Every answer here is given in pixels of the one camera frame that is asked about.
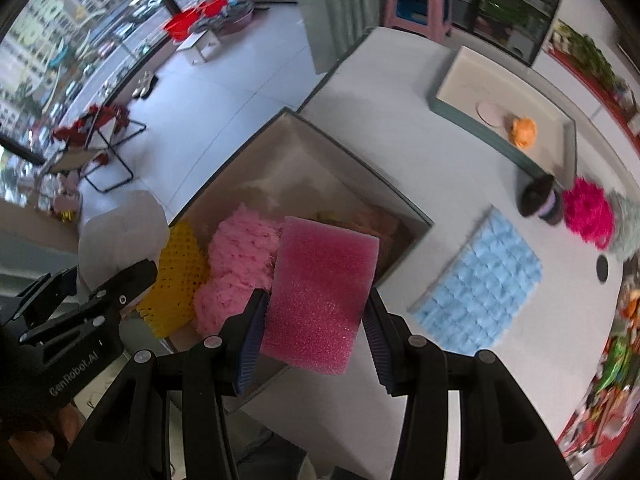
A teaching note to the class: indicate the small white stool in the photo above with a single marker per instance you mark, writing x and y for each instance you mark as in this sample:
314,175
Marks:
200,45

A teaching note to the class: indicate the glass door cabinet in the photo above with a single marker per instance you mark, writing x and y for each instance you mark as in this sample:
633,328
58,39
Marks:
510,5

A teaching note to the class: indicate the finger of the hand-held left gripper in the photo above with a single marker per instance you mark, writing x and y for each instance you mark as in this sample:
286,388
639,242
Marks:
127,285
47,300

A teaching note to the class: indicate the light blue quilted cloth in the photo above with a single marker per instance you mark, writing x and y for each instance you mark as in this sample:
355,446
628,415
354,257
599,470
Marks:
480,280

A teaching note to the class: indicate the green potted plant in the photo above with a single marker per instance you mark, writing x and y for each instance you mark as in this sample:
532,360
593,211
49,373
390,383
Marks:
590,55

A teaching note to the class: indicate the person's left hand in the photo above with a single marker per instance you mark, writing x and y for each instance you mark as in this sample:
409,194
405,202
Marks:
30,447

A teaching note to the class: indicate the pink sponge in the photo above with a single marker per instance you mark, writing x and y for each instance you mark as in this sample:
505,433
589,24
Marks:
320,295

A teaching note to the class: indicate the white mesh bath ball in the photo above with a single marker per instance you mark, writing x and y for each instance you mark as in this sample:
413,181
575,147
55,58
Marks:
125,230

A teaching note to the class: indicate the white sideboard with red top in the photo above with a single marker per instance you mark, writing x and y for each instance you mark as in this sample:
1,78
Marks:
590,95

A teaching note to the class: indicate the brown plush pad stack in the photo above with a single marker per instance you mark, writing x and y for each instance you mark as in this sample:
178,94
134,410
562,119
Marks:
540,200

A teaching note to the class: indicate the red plastic basin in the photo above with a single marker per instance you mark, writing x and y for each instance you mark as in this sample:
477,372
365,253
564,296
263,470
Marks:
182,25
212,4

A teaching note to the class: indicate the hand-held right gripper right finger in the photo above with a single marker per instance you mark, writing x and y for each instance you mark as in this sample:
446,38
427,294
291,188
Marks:
377,350

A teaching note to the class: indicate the pile of snack packets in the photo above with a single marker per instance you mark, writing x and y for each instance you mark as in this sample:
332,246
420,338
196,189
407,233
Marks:
615,375

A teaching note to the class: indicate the black folding chair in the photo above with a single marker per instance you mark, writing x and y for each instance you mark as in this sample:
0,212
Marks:
95,145

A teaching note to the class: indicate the pink round pad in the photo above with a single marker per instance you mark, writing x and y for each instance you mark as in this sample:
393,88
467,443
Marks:
491,113

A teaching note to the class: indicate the light pink fluffy cloth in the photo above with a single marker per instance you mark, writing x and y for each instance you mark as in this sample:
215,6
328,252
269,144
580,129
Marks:
240,250

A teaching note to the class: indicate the shallow grey-green tray box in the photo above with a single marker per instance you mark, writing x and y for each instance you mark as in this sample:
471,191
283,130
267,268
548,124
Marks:
500,80

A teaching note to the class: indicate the grey basin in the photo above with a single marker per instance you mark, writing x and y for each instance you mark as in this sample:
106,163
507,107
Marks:
230,20

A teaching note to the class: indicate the pale green bath pouf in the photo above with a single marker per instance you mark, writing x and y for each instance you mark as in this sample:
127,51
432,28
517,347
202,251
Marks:
627,225

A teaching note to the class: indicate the large window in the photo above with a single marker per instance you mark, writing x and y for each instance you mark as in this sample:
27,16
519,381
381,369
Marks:
60,35

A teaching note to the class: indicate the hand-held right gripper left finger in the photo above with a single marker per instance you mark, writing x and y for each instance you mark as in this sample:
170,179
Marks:
250,345

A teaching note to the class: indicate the grey-green curtain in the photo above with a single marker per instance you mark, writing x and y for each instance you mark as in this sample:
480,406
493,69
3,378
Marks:
345,10

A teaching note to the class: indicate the magenta fluffy cloth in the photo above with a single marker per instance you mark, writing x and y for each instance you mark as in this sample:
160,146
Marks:
590,215

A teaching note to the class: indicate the black round disc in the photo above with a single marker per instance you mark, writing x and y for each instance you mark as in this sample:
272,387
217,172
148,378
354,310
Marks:
602,269

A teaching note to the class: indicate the orange bath pouf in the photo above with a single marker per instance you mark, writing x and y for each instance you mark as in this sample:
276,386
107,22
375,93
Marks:
522,132

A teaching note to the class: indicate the deep grey-green cardboard box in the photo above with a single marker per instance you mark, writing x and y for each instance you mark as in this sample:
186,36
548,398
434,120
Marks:
290,160

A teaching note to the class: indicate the yellow foam net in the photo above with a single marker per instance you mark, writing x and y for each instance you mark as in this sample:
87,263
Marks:
175,280

